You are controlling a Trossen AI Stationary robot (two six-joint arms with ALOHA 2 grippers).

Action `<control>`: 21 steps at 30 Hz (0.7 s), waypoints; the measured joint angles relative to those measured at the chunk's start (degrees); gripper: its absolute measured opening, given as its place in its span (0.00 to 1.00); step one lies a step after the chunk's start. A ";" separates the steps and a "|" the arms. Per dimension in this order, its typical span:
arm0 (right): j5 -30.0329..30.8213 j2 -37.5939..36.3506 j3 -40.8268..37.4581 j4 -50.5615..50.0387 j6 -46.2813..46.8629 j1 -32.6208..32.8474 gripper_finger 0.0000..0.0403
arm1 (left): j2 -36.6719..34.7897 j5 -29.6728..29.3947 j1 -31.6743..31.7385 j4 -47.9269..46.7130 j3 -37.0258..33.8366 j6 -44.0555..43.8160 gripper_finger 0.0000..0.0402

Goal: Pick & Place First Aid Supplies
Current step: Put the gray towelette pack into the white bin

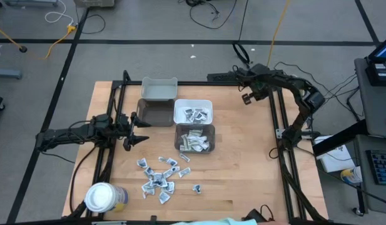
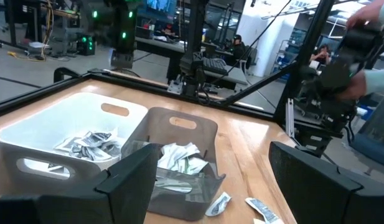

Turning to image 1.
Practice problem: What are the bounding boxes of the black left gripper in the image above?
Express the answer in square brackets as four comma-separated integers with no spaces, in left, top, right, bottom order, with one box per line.
[116,111,152,152]

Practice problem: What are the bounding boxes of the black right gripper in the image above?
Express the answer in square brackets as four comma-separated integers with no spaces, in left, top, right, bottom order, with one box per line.
[241,83,270,106]

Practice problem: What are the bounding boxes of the dark translucent plastic bin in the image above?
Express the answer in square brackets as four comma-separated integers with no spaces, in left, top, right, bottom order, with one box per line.
[174,123,216,154]
[136,98,176,128]

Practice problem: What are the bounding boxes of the black perforated metal bar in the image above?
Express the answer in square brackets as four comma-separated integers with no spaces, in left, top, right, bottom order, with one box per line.
[206,69,285,85]

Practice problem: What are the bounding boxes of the light grey plastic bin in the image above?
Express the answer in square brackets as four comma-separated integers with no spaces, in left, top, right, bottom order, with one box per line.
[141,76,178,101]

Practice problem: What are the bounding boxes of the white plastic bin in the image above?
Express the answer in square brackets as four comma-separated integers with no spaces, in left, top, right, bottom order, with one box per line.
[173,99,214,126]

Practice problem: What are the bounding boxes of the white-lidded round canister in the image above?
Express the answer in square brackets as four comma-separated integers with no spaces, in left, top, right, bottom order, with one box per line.
[84,182,130,214]

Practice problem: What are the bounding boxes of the black diagonal beam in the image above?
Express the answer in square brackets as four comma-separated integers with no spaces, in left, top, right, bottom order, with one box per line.
[311,119,370,158]

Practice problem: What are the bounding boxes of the grey desk with laptop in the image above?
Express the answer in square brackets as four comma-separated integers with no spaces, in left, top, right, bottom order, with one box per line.
[353,57,386,139]

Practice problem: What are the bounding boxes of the yellow white wipes tub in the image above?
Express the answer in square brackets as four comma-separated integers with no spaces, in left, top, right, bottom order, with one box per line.
[340,166,363,185]

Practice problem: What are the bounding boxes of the grey box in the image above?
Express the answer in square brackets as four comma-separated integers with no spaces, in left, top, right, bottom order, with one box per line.
[73,0,116,9]

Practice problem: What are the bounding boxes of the black laptop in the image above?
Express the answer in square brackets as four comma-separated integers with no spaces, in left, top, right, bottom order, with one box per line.
[366,33,386,88]

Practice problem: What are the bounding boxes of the grey metal bar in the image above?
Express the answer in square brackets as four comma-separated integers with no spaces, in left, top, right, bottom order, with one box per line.
[0,69,23,80]

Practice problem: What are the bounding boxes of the black keyboard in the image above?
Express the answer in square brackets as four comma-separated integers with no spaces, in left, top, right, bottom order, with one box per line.
[365,149,386,186]

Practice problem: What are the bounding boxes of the grey desk with keyboard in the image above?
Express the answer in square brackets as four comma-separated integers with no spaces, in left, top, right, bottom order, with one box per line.
[354,134,386,216]

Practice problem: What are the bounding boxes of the grey platform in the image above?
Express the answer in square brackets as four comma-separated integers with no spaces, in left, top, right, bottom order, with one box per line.
[3,0,59,8]

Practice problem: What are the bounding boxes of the black coiled cable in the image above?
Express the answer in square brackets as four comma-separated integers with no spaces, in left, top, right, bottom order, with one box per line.
[231,40,252,71]

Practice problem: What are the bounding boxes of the black aluminium table frame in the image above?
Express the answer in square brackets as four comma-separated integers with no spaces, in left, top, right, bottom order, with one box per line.
[66,69,330,225]

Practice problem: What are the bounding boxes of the black right base cable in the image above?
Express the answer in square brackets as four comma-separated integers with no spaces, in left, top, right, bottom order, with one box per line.
[268,146,280,161]

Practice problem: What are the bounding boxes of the black base cable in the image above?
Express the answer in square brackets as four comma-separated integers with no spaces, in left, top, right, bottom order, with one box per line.
[69,145,98,216]
[268,146,280,161]

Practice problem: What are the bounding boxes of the yellow hanging cable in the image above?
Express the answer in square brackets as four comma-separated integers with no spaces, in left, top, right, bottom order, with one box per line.
[265,0,291,68]

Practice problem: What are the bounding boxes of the black left base cable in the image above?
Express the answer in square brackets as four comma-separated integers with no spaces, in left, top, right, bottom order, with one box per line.
[69,145,98,216]

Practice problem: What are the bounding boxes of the black hanging cable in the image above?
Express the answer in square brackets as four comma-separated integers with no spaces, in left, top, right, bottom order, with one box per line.
[238,0,250,41]

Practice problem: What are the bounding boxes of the black cable bundle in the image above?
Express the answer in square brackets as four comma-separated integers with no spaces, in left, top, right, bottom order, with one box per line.
[273,61,360,121]

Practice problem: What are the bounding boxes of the tangled black cables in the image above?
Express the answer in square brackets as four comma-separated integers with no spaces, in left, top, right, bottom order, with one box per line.
[178,0,238,31]

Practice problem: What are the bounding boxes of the thin black cable loop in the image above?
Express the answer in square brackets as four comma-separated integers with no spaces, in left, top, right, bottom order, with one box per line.
[81,13,106,35]

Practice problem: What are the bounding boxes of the black device with cable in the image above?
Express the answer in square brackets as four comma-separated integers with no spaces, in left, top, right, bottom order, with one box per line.
[244,204,275,223]

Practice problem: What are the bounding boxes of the yellow extension cable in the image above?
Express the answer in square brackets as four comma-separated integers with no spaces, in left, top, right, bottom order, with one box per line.
[0,22,78,60]

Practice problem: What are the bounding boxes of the white cable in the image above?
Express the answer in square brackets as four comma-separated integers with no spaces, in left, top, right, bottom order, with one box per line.
[44,0,75,26]

